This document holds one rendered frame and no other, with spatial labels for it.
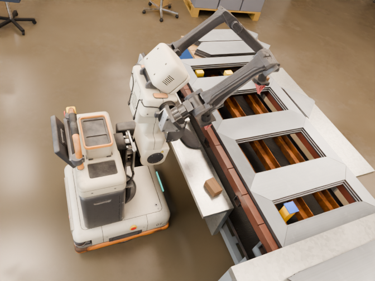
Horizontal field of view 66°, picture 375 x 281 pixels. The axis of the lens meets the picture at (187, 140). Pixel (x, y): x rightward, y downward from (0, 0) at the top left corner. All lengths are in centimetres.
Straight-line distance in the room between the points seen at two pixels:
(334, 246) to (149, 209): 119
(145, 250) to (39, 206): 87
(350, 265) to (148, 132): 113
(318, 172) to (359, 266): 69
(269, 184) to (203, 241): 87
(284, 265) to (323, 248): 21
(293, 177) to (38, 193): 187
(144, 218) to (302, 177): 106
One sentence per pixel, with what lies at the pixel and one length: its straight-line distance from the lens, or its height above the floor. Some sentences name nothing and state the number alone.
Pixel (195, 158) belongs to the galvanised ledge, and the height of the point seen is 68.
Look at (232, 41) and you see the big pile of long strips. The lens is 281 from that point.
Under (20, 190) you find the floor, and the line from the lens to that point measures 259.
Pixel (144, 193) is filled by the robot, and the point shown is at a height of 28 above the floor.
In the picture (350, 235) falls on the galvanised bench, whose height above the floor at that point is 105.
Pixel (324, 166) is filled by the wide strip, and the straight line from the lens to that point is 201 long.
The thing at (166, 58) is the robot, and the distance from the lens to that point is 137.
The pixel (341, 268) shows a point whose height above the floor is 107.
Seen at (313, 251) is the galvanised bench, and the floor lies 105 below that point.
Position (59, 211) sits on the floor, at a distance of 243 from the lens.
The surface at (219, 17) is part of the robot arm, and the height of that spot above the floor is 146.
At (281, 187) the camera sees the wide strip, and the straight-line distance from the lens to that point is 174.
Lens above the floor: 213
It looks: 48 degrees down
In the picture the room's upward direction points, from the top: 16 degrees clockwise
